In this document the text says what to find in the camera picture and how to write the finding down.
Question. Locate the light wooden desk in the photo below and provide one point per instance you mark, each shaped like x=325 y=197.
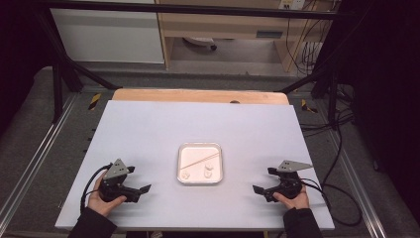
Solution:
x=224 y=23

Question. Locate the white marshmallow piece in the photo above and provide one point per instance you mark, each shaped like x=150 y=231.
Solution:
x=185 y=175
x=207 y=174
x=208 y=166

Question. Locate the square metal tray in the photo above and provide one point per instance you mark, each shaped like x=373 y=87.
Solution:
x=198 y=178

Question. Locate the white table board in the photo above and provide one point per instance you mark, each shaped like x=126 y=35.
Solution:
x=148 y=132

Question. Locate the black metal frame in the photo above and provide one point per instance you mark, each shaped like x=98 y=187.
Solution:
x=185 y=10

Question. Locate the wooden table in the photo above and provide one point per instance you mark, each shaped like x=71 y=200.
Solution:
x=198 y=95

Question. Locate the person's left hand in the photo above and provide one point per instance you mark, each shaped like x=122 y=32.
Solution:
x=102 y=205

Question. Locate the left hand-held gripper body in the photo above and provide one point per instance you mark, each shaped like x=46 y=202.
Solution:
x=114 y=172

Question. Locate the white cabinet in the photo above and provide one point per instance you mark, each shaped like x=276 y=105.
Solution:
x=109 y=36

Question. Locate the white power strip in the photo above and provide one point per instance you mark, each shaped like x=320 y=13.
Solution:
x=292 y=4

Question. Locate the yellow black tape strip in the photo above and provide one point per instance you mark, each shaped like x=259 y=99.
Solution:
x=307 y=106
x=94 y=101

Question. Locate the thin wooden skewer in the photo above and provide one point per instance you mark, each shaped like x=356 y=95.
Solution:
x=199 y=161

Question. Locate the aluminium floor rail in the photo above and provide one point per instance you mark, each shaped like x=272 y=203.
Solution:
x=36 y=155
x=358 y=185

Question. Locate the office chair base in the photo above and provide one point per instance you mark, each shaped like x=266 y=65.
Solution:
x=201 y=42

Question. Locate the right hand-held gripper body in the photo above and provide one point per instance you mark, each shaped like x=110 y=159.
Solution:
x=289 y=181

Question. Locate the person's right hand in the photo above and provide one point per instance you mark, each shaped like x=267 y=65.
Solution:
x=295 y=202

